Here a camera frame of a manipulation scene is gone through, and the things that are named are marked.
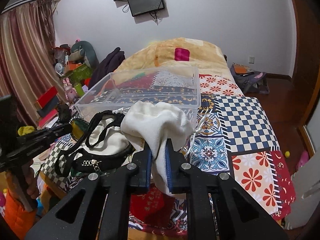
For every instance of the white cabinet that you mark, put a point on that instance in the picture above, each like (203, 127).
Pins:
(306, 185)

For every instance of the patchwork patterned tablecloth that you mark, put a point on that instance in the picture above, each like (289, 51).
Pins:
(237, 138)

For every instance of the grey backpack on floor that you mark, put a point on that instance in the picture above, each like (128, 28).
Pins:
(248, 80)

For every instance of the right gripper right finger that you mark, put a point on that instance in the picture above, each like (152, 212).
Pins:
(217, 206)

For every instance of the person left hand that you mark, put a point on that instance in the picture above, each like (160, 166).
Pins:
(32, 189)

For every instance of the dark purple jacket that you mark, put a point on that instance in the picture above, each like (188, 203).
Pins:
(108, 65)

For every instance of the green cardboard box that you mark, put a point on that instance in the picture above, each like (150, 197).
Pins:
(81, 73)

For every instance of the red felt pouch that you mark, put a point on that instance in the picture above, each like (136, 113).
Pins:
(153, 208)

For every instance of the pink bunny plush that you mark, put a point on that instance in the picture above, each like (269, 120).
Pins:
(70, 91)

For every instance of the small black wall monitor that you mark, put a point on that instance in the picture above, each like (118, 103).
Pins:
(139, 7)

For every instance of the beige fluffy blanket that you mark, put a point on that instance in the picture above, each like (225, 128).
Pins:
(179, 52)

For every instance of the white bag with black straps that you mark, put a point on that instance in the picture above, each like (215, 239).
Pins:
(101, 148)

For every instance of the striped pink brown curtain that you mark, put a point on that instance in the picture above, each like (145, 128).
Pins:
(27, 71)

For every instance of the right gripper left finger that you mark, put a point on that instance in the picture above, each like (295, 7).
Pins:
(98, 207)

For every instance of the grey green plush toy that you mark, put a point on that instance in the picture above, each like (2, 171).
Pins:
(84, 51)

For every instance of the clear plastic storage box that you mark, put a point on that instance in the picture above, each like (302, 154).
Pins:
(179, 86)

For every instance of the white drawstring pouch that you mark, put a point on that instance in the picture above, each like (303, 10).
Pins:
(145, 122)

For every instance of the red gift box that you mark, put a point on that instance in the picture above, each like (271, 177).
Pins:
(45, 98)

